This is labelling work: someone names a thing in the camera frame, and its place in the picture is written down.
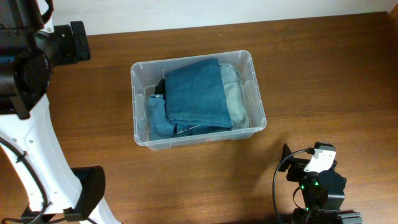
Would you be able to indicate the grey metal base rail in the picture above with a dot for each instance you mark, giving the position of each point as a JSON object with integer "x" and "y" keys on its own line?
{"x": 350, "y": 218}

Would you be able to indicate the light blue jeans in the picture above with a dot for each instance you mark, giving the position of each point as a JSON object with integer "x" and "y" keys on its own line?
{"x": 232, "y": 82}

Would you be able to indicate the small blue garment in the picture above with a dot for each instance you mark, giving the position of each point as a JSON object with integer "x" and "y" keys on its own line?
{"x": 160, "y": 126}

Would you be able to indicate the dark blue jeans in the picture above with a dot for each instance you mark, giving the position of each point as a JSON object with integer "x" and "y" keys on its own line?
{"x": 195, "y": 101}

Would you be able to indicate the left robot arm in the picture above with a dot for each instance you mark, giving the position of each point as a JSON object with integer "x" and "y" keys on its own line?
{"x": 31, "y": 47}

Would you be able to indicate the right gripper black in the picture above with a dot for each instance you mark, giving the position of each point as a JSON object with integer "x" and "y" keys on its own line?
{"x": 299, "y": 170}

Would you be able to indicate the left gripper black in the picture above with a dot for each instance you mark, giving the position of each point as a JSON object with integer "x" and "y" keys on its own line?
{"x": 78, "y": 41}

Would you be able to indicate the clear plastic storage bin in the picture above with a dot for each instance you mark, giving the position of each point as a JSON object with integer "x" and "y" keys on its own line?
{"x": 146, "y": 75}

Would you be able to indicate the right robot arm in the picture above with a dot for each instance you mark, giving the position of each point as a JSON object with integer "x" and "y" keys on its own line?
{"x": 321, "y": 186}

